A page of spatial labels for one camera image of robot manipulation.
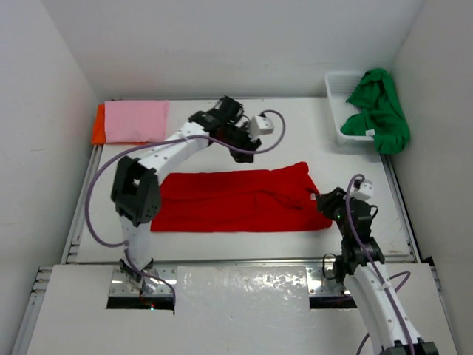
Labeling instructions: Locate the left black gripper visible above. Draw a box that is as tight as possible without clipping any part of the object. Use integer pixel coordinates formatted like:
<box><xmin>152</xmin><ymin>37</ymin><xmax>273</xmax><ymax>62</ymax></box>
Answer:
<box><xmin>222</xmin><ymin>122</ymin><xmax>261</xmax><ymax>163</ymax></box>

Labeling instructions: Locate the red t shirt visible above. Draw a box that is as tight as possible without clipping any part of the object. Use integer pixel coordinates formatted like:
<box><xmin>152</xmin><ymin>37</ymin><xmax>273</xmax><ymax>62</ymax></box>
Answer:
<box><xmin>150</xmin><ymin>162</ymin><xmax>332</xmax><ymax>233</ymax></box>

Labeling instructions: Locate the pink t shirt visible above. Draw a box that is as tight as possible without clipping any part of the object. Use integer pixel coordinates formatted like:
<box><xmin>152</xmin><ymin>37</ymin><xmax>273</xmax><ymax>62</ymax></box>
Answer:
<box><xmin>104</xmin><ymin>100</ymin><xmax>169</xmax><ymax>143</ymax></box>

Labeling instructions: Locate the orange t shirt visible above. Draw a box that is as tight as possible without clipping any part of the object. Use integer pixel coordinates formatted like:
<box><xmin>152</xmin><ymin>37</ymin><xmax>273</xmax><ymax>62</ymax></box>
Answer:
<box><xmin>90</xmin><ymin>104</ymin><xmax>146</xmax><ymax>146</ymax></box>

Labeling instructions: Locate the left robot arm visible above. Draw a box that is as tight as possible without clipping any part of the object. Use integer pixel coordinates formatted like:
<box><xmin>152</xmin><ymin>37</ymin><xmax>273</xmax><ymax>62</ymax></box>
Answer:
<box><xmin>112</xmin><ymin>96</ymin><xmax>272</xmax><ymax>283</ymax></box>

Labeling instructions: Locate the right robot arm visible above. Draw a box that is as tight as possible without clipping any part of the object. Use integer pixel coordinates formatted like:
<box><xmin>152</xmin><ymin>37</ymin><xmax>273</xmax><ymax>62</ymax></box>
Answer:
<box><xmin>316</xmin><ymin>188</ymin><xmax>439</xmax><ymax>354</ymax></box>

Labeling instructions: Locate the green t shirt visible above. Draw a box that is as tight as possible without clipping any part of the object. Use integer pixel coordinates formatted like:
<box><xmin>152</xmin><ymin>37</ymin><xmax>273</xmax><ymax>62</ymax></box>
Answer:
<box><xmin>341</xmin><ymin>68</ymin><xmax>410</xmax><ymax>155</ymax></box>

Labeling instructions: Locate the white plastic bin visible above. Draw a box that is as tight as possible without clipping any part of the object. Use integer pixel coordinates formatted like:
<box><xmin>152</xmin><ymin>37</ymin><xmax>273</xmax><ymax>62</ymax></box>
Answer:
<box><xmin>324</xmin><ymin>70</ymin><xmax>374</xmax><ymax>147</ymax></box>

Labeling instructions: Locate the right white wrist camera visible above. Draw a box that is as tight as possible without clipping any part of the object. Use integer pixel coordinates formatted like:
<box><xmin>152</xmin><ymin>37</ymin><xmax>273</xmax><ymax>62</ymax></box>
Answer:
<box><xmin>350</xmin><ymin>179</ymin><xmax>374</xmax><ymax>201</ymax></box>

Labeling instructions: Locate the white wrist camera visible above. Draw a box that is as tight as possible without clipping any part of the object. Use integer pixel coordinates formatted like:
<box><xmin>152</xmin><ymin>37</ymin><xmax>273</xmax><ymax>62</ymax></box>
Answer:
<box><xmin>350</xmin><ymin>179</ymin><xmax>374</xmax><ymax>201</ymax></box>
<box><xmin>248</xmin><ymin>115</ymin><xmax>274</xmax><ymax>138</ymax></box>

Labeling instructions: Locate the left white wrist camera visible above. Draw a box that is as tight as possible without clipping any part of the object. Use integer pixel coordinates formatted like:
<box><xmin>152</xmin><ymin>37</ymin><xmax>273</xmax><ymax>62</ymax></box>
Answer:
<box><xmin>248</xmin><ymin>115</ymin><xmax>274</xmax><ymax>138</ymax></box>

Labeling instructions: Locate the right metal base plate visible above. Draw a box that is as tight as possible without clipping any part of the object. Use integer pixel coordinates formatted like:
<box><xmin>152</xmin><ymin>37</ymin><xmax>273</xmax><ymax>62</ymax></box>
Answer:
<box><xmin>306</xmin><ymin>263</ymin><xmax>351</xmax><ymax>297</ymax></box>

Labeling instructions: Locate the metal base plate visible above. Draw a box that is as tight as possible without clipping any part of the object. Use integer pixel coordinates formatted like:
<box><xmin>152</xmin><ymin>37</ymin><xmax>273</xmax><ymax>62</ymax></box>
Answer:
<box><xmin>108</xmin><ymin>264</ymin><xmax>177</xmax><ymax>298</ymax></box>
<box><xmin>306</xmin><ymin>263</ymin><xmax>351</xmax><ymax>297</ymax></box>

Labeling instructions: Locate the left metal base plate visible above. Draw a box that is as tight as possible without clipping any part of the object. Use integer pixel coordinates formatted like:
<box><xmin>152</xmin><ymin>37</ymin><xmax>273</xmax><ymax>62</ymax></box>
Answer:
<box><xmin>108</xmin><ymin>264</ymin><xmax>177</xmax><ymax>298</ymax></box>

